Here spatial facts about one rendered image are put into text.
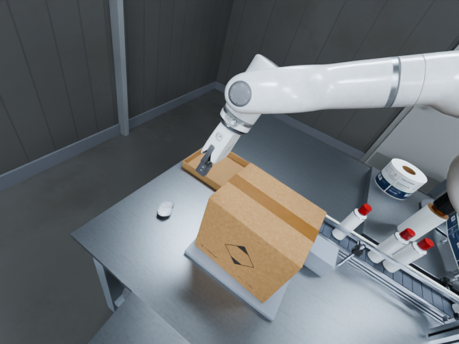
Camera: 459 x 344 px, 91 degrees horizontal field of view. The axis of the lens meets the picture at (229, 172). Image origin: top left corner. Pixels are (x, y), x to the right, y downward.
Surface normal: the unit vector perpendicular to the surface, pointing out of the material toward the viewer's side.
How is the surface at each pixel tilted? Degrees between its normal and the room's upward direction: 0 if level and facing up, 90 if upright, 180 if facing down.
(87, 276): 0
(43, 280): 0
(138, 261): 0
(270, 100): 87
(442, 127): 90
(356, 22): 90
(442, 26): 90
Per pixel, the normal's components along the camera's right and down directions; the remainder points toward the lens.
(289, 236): 0.26, -0.71
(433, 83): -0.33, 0.48
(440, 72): -0.36, 0.11
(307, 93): 0.39, 0.30
